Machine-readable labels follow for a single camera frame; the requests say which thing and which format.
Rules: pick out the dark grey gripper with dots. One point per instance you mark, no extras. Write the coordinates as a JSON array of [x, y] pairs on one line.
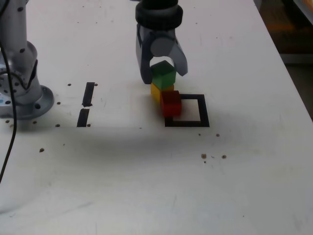
[[156, 33]]

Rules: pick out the green cube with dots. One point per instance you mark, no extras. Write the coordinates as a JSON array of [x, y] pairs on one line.
[[163, 76]]

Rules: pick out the yellow cube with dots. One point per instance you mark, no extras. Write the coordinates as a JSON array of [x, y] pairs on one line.
[[155, 93]]

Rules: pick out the red cube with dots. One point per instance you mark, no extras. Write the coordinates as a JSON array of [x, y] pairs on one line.
[[171, 105]]

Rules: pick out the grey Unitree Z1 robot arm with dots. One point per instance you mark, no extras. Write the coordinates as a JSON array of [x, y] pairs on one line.
[[19, 49]]

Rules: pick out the black tape square outline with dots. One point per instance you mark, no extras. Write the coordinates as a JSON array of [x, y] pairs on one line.
[[204, 110]]

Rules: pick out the black tape strip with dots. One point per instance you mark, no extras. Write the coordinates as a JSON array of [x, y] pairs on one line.
[[88, 94]]

